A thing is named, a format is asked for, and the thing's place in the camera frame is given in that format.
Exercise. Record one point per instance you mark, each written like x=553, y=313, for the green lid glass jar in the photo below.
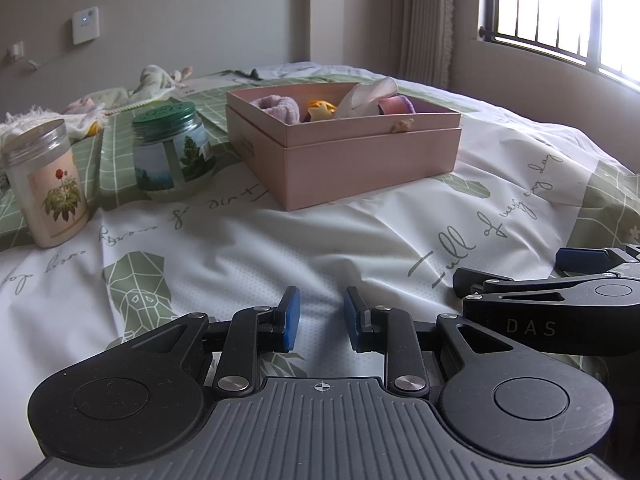
x=172, y=155

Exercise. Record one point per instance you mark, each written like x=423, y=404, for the white plush toy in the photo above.
x=152, y=82

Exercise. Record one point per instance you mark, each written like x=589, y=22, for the pink cloth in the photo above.
x=80, y=105

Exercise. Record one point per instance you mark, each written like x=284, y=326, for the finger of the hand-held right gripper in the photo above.
x=480, y=280
x=575, y=259

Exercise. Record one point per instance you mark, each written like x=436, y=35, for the purple and pink soft toy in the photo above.
x=397, y=105

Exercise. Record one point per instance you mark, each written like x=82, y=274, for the green and white printed bedspread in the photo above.
x=300, y=250

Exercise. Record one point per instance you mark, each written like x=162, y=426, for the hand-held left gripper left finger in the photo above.
x=291, y=317

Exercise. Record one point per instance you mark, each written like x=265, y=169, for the small brown hair clip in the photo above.
x=401, y=126

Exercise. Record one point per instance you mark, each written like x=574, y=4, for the white wall device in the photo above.
x=85, y=25

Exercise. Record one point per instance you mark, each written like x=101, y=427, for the flower label plastic jar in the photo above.
x=47, y=185

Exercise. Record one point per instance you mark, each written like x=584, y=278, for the white fluffy cloth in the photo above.
x=30, y=122

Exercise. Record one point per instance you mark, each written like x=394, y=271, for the white soft cloth piece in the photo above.
x=362, y=97

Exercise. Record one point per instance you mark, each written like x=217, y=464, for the barred window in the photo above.
x=560, y=5

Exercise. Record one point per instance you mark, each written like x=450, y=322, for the pale lilac sheet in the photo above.
x=310, y=70

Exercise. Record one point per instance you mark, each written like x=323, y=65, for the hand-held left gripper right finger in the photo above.
x=352, y=320

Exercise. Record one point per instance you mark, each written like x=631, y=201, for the green comb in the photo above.
x=127, y=108

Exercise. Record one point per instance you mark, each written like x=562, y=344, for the beige cardboard sheet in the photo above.
x=215, y=82

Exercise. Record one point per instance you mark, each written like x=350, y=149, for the white wall plug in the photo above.
x=16, y=52

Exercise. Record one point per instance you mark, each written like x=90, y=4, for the pink cardboard box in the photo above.
x=360, y=160

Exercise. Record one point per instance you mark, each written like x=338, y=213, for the beige curtain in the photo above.
x=422, y=20

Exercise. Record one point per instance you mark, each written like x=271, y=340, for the orange soft toy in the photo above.
x=320, y=110

